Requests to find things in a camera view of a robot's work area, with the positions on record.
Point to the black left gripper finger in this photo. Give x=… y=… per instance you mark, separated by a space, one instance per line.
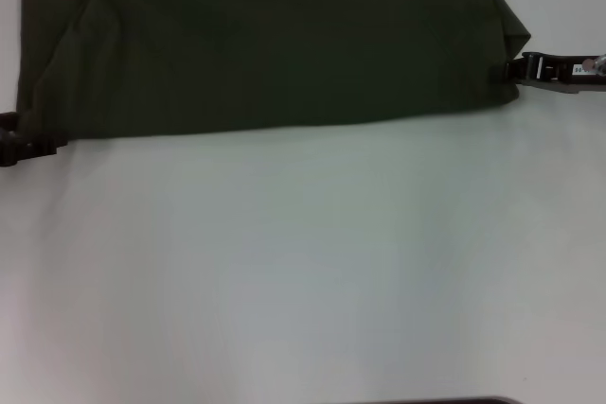
x=9 y=121
x=28 y=148

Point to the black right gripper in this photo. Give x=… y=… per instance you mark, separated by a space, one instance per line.
x=554 y=70

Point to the dark green FREE T-shirt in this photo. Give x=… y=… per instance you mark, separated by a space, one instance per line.
x=284 y=44

